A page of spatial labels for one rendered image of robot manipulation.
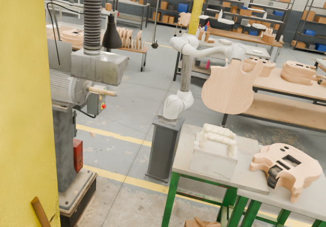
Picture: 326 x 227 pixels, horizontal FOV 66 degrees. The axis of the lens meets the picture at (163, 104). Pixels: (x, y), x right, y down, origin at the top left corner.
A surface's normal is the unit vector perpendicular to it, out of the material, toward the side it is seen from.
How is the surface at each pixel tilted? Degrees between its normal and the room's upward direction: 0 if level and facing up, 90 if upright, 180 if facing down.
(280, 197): 0
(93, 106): 90
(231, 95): 92
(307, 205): 0
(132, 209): 0
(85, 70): 90
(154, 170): 90
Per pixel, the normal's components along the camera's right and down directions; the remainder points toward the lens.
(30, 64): 0.97, 0.22
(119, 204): 0.14, -0.88
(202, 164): -0.24, 0.42
